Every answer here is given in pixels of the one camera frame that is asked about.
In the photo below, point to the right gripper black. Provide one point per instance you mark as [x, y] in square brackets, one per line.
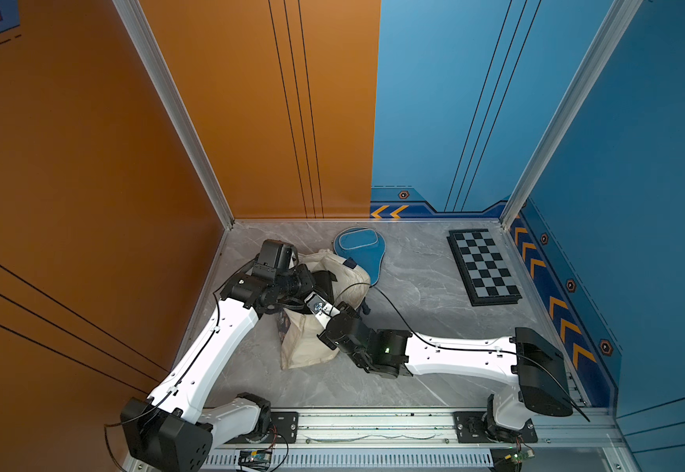
[326, 339]

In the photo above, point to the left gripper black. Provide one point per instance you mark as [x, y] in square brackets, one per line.
[307, 283]

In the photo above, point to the cream canvas tote bag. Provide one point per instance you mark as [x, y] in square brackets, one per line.
[300, 346]

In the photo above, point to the blue paddle case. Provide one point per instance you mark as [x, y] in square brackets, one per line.
[365, 246]

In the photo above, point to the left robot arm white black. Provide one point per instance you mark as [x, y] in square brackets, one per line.
[166, 430]

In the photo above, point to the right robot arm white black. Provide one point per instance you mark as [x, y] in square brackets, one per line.
[530, 370]

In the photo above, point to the black white chessboard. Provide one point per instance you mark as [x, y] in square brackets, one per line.
[482, 268]

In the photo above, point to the left green circuit board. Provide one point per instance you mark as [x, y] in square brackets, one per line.
[254, 460]

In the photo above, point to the green circuit board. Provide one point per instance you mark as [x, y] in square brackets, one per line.
[519, 457]
[254, 460]

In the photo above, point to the right green circuit board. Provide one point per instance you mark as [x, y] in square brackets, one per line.
[519, 457]

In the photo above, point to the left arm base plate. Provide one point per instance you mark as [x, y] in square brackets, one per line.
[272, 426]

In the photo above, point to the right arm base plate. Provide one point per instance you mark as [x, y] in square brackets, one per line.
[473, 427]

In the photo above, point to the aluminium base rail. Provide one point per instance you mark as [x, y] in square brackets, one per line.
[435, 427]

